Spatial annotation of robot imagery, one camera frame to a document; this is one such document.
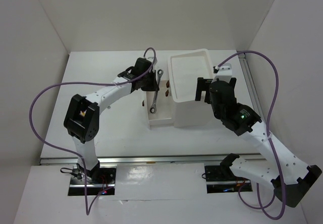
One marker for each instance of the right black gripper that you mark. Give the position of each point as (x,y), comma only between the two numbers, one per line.
(202,85)

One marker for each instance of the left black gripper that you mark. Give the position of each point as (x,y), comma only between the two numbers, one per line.
(152,87)

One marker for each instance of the long silver ratchet wrench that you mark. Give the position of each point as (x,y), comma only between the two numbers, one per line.
(152,109)

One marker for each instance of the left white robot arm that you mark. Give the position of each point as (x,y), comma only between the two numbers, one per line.
(82,117)

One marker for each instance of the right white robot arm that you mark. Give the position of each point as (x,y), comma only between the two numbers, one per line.
(286,175)

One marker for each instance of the white drawer cabinet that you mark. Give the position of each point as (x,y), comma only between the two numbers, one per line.
(184,70)

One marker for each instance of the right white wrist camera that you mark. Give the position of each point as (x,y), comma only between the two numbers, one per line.
(223,73)

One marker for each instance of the right side aluminium rail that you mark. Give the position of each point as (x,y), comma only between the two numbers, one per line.
(250,84)

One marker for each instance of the aluminium rail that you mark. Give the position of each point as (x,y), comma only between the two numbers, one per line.
(143,159)
(250,84)

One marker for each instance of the front aluminium rail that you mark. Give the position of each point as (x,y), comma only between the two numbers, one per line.
(143,159)

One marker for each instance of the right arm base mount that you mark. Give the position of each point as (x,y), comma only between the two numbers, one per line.
(218,182)

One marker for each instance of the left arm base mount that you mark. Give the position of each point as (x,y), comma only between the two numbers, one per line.
(104,181)

